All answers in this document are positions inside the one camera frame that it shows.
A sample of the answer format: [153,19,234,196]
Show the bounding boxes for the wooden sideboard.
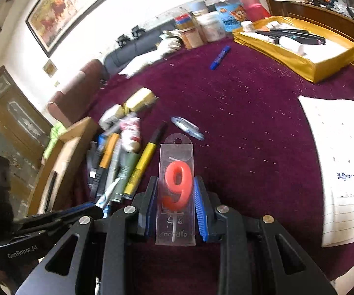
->
[257,0,354,75]

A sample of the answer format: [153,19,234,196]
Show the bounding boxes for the brown chair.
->
[46,59,109,128]

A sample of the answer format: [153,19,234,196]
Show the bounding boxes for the framed wall painting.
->
[25,0,144,58]

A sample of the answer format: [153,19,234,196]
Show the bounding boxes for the black sofa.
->
[103,21,178,76]

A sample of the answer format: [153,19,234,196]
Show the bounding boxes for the white tube in tray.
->
[278,36,305,55]

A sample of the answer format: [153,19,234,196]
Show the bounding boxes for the white lined paper sheet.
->
[298,95,354,248]

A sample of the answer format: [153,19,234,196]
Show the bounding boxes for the cardboard box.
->
[28,117,101,216]

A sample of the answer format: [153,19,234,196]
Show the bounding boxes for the green tube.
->
[114,152,141,202]

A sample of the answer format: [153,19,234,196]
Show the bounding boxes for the red white small bottle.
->
[120,118,142,153]

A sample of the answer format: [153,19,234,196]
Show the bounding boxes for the orange marker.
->
[99,133,121,169]

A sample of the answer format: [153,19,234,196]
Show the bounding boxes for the white cloth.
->
[118,31,182,77]

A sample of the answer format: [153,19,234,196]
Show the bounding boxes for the red number candle clear package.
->
[155,133,197,246]

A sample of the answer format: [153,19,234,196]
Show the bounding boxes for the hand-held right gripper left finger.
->
[15,177,159,295]

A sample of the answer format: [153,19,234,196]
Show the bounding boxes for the white tub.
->
[197,12,227,42]

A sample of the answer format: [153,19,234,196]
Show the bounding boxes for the small gold box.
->
[125,88,160,113]

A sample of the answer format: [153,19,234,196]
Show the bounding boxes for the green cloth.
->
[43,124,66,158]

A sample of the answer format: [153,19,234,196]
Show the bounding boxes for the small gold wall plaque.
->
[43,59,57,77]

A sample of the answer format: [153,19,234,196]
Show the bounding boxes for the blue snack bag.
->
[215,0,245,33]

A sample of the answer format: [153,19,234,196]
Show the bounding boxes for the white blue tube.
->
[95,180,120,212]

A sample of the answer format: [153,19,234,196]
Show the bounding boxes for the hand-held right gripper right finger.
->
[194,175,337,295]

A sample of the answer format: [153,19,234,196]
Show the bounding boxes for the black pens in tray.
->
[256,29,327,45]

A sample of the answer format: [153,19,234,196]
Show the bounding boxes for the yellow marker black cap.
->
[123,122,169,199]

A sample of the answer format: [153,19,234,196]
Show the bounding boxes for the pink bottle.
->
[240,0,271,22]

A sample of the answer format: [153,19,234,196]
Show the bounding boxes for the gold tray box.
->
[232,16,354,84]

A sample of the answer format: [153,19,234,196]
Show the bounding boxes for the blue marker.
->
[210,45,231,70]

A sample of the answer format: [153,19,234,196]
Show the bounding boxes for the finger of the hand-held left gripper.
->
[13,201,104,231]
[9,220,73,243]

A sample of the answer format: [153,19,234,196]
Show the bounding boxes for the brown jar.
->
[174,14,207,50]

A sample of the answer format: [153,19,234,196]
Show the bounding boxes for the small white silver box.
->
[99,104,129,130]

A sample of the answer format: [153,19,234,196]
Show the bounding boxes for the grey silver marker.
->
[106,138,123,192]

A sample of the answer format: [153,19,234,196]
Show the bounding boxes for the wooden glass cabinet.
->
[0,66,53,216]

